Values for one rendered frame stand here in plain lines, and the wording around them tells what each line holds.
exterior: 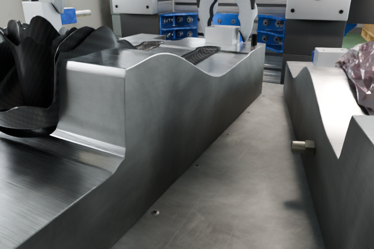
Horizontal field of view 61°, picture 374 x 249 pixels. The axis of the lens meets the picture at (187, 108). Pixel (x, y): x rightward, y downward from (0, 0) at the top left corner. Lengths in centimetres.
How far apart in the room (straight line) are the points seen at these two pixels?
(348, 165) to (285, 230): 9
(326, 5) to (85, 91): 65
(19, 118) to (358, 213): 25
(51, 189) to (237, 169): 19
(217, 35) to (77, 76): 33
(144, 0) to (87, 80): 71
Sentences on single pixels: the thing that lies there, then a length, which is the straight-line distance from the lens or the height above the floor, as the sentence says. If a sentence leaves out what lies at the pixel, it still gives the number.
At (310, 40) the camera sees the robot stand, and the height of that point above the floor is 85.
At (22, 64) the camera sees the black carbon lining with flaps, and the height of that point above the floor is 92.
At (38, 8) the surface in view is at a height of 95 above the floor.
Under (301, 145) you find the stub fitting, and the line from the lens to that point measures 32.
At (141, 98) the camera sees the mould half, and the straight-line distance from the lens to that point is 25.
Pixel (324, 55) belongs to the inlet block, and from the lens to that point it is 56.
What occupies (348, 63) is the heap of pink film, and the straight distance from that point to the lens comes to 39.
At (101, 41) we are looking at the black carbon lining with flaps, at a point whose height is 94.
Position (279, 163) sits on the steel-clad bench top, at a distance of 37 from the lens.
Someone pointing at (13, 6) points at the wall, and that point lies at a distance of 336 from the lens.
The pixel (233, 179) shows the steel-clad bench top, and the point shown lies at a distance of 34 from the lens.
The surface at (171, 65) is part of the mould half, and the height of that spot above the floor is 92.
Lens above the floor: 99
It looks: 22 degrees down
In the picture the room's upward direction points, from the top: 1 degrees counter-clockwise
